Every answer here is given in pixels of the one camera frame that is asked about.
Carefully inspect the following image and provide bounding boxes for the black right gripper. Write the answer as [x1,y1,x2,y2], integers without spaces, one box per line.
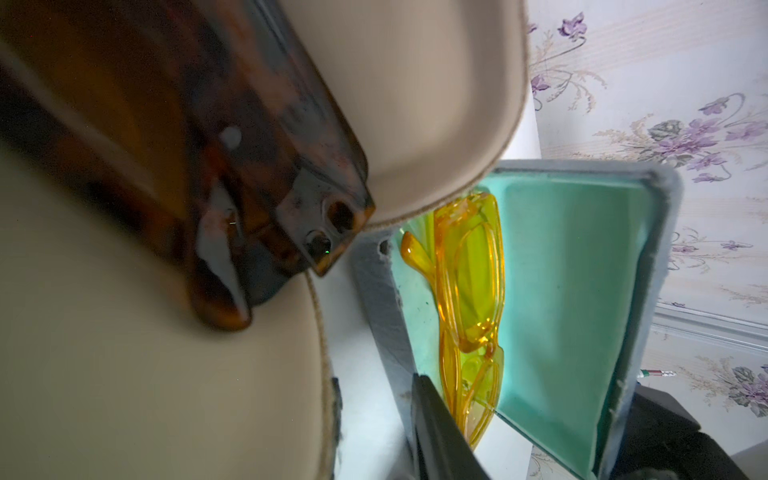
[610,385,746,479]

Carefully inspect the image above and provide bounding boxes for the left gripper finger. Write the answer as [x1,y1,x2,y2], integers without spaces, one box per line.
[411,374,489,480]

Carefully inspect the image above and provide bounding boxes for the grey teal-lined glasses case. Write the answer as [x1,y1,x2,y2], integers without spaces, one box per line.
[351,160,683,479]

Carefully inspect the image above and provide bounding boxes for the beige case brown glasses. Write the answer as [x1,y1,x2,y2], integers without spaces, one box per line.
[1,1,526,479]

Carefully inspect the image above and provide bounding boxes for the yellow transparent glasses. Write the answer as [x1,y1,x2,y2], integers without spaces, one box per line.
[399,190,505,448]

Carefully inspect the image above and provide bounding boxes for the brown tortoise glasses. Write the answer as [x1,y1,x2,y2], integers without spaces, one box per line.
[1,1,375,331]

